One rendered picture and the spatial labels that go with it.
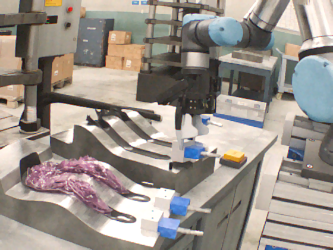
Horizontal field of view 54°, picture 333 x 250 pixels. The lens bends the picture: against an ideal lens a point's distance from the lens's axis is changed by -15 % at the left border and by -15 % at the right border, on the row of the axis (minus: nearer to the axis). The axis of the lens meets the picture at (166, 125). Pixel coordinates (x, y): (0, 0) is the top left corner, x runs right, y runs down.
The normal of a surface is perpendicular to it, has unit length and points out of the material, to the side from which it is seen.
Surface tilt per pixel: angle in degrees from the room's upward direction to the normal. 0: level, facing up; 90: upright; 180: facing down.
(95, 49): 90
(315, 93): 97
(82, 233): 90
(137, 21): 90
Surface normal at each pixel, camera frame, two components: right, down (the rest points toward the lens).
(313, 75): -0.84, 0.20
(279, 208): -0.40, 0.24
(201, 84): -0.51, 0.07
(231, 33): 0.51, 0.11
